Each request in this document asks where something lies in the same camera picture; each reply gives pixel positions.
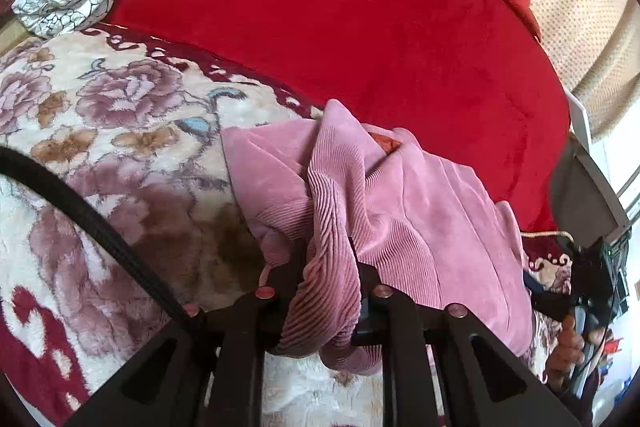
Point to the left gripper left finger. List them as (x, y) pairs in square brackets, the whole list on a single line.
[(210, 375)]

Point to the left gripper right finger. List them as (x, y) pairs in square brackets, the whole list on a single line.
[(445, 367)]

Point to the pink corduroy jacket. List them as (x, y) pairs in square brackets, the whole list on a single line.
[(339, 194)]

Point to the person's hand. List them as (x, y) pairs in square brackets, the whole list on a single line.
[(569, 351)]

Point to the floral plush blanket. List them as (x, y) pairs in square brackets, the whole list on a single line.
[(135, 128)]

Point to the red bed blanket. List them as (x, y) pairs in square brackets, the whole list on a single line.
[(466, 77)]

